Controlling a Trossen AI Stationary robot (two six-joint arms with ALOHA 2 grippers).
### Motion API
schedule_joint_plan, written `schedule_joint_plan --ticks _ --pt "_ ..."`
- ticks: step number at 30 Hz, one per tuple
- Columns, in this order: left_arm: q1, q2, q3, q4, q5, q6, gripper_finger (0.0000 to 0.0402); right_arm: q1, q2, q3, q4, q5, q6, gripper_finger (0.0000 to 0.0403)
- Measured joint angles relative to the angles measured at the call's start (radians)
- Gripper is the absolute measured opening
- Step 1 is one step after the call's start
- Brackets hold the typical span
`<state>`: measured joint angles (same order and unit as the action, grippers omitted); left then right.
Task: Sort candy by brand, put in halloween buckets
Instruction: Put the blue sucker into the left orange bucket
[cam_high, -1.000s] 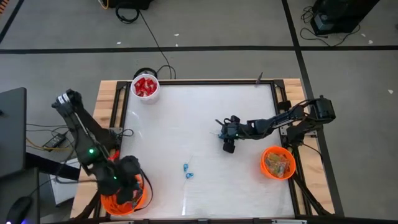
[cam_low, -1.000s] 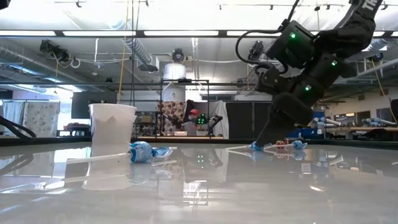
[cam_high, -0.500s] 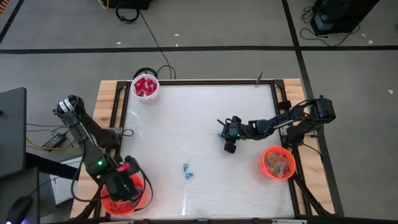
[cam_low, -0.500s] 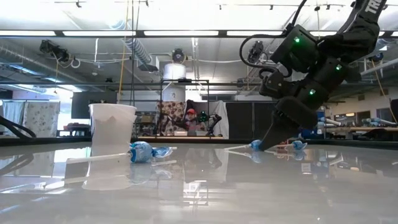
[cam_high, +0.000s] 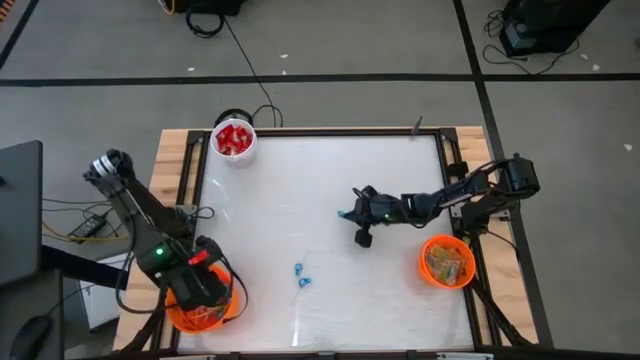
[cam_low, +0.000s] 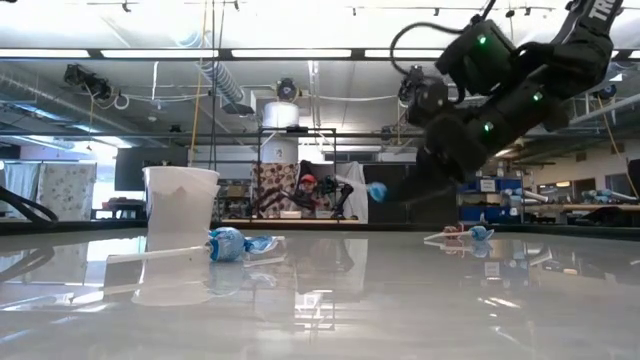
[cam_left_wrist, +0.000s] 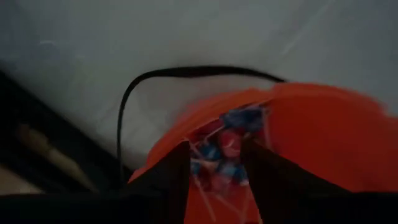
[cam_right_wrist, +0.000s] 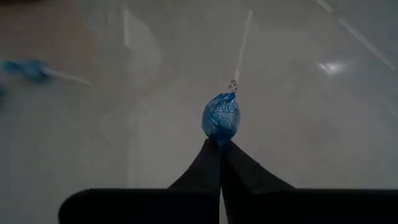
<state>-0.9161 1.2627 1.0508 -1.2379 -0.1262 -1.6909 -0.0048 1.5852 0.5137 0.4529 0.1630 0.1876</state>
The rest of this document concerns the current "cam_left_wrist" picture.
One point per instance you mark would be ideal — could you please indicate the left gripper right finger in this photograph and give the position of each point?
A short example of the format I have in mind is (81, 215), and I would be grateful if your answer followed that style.
(273, 174)

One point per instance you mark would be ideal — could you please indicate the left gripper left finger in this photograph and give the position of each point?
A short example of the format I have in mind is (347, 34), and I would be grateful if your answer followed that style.
(174, 174)

